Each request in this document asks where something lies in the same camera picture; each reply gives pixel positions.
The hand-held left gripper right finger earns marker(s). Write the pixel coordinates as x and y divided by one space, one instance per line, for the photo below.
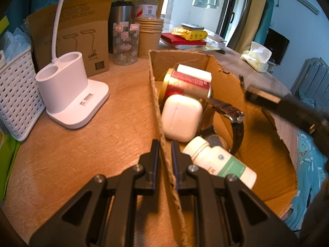
175 159

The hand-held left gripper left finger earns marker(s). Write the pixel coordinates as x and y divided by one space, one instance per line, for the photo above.
157 164

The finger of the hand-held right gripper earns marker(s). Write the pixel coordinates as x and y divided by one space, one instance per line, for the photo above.
264 99

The white pill bottle green label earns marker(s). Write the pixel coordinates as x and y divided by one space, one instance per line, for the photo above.
213 157

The torn brown cardboard box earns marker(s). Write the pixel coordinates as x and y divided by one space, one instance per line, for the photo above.
257 139

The white earbud case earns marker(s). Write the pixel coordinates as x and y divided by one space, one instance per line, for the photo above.
180 118

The small white box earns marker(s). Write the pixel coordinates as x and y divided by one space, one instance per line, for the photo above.
195 72

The red and gold tin can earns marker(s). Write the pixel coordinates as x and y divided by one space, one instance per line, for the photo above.
190 85

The blue printed bed sheet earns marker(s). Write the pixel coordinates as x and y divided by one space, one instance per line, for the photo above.
305 157

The yellow-green tissue pack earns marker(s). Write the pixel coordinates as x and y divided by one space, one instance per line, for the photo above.
257 58

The grey radiator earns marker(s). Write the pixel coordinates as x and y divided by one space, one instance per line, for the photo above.
313 72

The black television screen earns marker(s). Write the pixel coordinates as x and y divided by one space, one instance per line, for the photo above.
277 45

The pile of papers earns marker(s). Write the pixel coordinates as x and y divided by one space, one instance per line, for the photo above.
205 49

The olive curtain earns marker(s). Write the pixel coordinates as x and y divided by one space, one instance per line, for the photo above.
246 18

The yellow snack packet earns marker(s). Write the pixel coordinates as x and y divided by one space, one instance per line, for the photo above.
194 34

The grey flat case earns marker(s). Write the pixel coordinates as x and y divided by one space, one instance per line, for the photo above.
192 26

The white air conditioner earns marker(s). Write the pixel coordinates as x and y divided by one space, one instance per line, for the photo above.
299 0

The white desk lamp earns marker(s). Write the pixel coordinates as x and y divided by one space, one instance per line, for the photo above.
74 97

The red book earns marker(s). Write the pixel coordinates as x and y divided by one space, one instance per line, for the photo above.
174 40

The stack of brown paper cups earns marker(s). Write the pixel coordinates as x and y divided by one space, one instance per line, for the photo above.
149 42

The floral clear glass cup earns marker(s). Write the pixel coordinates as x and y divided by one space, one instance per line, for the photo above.
126 46

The brown cardboard lamp packaging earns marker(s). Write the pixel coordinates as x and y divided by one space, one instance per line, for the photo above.
95 46

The green bag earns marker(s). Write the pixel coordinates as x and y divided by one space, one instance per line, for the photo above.
6 162

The clear plastic water bottle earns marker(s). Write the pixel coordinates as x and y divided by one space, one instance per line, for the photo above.
146 2

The stainless steel tumbler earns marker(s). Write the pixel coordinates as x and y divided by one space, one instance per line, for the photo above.
120 12

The white plastic woven basket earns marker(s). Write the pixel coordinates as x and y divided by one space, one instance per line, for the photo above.
15 95

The clear plastic bags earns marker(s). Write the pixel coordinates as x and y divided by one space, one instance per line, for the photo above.
12 42

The black window frame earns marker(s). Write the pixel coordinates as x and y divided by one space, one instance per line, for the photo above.
234 5

